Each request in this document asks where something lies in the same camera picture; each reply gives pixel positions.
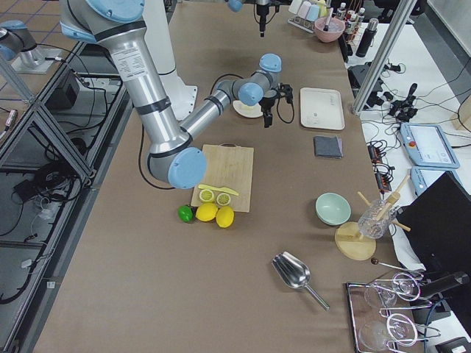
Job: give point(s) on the mint green bowl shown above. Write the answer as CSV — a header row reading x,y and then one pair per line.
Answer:
x,y
333,209

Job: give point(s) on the grey folded cloth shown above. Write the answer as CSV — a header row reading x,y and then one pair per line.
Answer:
x,y
328,147

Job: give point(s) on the blue teach pendant upper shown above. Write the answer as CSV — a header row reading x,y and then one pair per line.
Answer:
x,y
427,145

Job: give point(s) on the aluminium frame post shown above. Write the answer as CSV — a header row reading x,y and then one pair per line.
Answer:
x,y
392,33

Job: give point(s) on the whole lemon outer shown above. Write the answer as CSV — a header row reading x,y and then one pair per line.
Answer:
x,y
225,216

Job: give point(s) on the blue teach pendant lower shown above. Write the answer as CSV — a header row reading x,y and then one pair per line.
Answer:
x,y
423,177

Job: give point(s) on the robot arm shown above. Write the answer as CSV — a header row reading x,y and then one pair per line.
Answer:
x,y
236,6
136,34

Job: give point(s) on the black monitor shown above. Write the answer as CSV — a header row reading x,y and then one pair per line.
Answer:
x,y
440,225

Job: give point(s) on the crystal glass on rack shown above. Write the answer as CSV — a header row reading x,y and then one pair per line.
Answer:
x,y
376,219

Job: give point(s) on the metal ice scoop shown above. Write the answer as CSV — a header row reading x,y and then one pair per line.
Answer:
x,y
296,275

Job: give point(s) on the yellow plastic knife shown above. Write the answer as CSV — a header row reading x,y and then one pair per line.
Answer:
x,y
219,189

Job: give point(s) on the pink bowl with ice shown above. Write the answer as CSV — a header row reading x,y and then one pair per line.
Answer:
x,y
336,28

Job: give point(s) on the lemon half slice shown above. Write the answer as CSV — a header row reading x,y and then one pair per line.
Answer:
x,y
223,199
206,196

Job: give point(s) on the green lime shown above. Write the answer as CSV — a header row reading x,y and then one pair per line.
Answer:
x,y
185,213

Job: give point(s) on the black thermos bottle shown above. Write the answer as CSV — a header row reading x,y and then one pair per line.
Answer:
x,y
367,37

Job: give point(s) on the metal tongs in bowl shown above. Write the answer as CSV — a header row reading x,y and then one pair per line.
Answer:
x,y
327,19

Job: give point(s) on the upper lemon half slice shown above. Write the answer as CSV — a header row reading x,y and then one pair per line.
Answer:
x,y
206,196

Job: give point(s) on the wooden cup rack stand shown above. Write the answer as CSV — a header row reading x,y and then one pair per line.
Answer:
x,y
352,243

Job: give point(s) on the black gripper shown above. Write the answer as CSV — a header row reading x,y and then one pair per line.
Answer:
x,y
261,18
268,103

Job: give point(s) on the blue teach pendant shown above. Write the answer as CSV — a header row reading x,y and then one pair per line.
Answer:
x,y
423,177
427,145

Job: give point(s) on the whole lemon near lime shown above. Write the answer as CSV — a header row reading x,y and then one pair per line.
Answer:
x,y
206,212

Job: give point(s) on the beige round plate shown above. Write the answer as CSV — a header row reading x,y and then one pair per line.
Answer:
x,y
247,111

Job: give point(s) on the pastel cups rack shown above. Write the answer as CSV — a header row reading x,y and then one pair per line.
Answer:
x,y
305,13

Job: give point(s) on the cream rabbit tray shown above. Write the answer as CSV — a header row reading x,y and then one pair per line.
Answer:
x,y
321,109

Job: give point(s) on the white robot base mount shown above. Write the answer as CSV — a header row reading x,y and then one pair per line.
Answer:
x,y
167,62

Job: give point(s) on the mirror tray with glasses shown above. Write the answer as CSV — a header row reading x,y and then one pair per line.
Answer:
x,y
400,314

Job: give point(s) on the wooden cutting board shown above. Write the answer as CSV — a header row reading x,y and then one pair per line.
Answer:
x,y
230,167

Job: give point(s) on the lower lemon half slice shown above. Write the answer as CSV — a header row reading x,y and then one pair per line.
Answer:
x,y
223,199

